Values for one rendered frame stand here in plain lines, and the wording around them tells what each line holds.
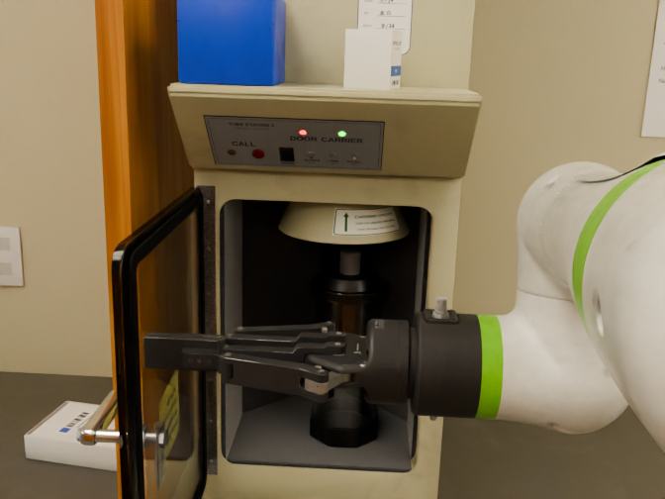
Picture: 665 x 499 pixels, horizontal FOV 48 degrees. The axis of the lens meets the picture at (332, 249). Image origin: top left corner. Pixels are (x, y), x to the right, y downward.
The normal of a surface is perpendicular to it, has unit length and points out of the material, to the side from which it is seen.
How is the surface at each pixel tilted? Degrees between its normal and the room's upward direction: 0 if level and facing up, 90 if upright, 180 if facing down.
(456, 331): 26
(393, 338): 36
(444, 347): 49
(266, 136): 135
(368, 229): 66
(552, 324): 80
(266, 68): 90
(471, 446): 0
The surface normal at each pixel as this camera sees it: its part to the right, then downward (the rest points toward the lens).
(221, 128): -0.06, 0.86
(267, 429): 0.03, -0.97
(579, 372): -0.17, -0.01
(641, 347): -0.99, 0.06
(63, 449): -0.20, 0.25
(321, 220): -0.34, -0.18
